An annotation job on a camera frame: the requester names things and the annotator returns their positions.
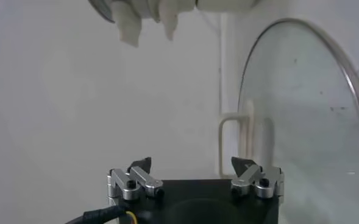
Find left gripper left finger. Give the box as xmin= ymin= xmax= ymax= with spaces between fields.
xmin=106 ymin=156 xmax=165 ymax=201

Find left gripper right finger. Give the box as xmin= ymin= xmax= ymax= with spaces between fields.
xmin=230 ymin=156 xmax=285 ymax=199

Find glass lid cream handle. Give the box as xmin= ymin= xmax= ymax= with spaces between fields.
xmin=218 ymin=17 xmax=359 ymax=224

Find white electric cooker base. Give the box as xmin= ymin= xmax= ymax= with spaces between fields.
xmin=148 ymin=0 xmax=261 ymax=42

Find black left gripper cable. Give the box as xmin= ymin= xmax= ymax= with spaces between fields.
xmin=65 ymin=205 xmax=137 ymax=224

